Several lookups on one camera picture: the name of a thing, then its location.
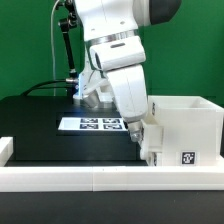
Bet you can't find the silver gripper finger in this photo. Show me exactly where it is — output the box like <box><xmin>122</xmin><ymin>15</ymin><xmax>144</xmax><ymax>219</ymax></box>
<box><xmin>128</xmin><ymin>121</ymin><xmax>143</xmax><ymax>142</ymax></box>

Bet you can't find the black cable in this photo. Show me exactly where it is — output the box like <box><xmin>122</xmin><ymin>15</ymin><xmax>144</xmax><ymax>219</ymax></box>
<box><xmin>20</xmin><ymin>79</ymin><xmax>80</xmax><ymax>98</ymax></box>

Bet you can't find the white front drawer box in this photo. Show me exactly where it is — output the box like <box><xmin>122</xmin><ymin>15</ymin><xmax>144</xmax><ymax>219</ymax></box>
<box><xmin>140</xmin><ymin>151</ymin><xmax>157</xmax><ymax>167</ymax></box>

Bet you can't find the white drawer box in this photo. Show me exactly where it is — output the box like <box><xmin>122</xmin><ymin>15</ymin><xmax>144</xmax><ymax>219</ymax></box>
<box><xmin>140</xmin><ymin>151</ymin><xmax>157</xmax><ymax>167</ymax></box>
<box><xmin>139</xmin><ymin>118</ymin><xmax>163</xmax><ymax>158</ymax></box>

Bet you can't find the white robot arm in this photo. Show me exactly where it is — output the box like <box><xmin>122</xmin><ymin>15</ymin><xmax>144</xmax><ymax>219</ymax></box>
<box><xmin>73</xmin><ymin>0</ymin><xmax>182</xmax><ymax>142</ymax></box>

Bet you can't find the white marker sheet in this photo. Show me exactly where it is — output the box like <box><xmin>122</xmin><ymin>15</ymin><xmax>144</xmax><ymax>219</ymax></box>
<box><xmin>58</xmin><ymin>117</ymin><xmax>126</xmax><ymax>131</ymax></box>

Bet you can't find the grey cable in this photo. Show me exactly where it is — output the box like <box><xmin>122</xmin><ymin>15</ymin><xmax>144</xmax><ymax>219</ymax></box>
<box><xmin>49</xmin><ymin>0</ymin><xmax>65</xmax><ymax>98</ymax></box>

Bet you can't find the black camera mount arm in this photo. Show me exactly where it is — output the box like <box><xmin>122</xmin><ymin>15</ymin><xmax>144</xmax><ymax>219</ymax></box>
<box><xmin>56</xmin><ymin>0</ymin><xmax>78</xmax><ymax>79</ymax></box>

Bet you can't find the white drawer cabinet frame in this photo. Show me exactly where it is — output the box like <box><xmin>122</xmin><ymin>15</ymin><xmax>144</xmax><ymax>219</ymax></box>
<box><xmin>147</xmin><ymin>96</ymin><xmax>224</xmax><ymax>166</ymax></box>

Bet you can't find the white fence frame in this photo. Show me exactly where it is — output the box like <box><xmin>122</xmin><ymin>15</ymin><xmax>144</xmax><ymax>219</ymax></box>
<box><xmin>0</xmin><ymin>137</ymin><xmax>224</xmax><ymax>192</ymax></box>

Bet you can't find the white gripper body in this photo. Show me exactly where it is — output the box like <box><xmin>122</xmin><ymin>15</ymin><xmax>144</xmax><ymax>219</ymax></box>
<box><xmin>106</xmin><ymin>65</ymin><xmax>148</xmax><ymax>123</ymax></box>

